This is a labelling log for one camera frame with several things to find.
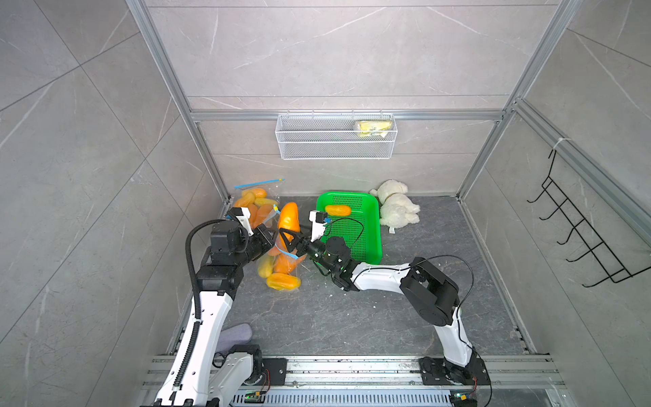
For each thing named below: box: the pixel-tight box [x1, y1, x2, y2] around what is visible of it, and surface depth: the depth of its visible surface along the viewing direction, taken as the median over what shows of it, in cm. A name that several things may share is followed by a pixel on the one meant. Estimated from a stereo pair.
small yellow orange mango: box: [325, 204, 352, 217], surface depth 112 cm
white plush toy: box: [369, 178, 421, 234], surface depth 109 cm
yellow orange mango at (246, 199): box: [233, 190, 256, 208], surface depth 116 cm
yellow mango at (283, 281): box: [266, 273, 302, 291], surface depth 89 cm
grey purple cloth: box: [215, 323, 253, 353], surface depth 80 cm
